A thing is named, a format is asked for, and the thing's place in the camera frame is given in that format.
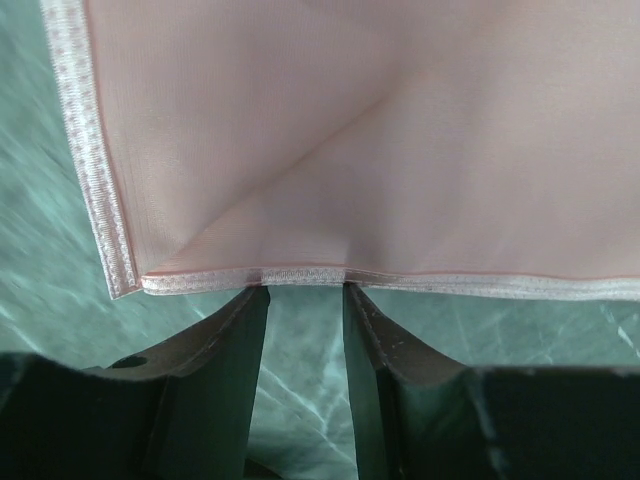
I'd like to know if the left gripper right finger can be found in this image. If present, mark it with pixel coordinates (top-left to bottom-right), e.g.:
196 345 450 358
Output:
342 284 639 479

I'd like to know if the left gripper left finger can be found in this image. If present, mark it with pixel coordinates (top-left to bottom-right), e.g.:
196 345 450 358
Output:
1 287 270 479

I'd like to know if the pink satin napkin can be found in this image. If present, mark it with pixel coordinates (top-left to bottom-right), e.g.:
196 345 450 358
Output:
42 1 639 300

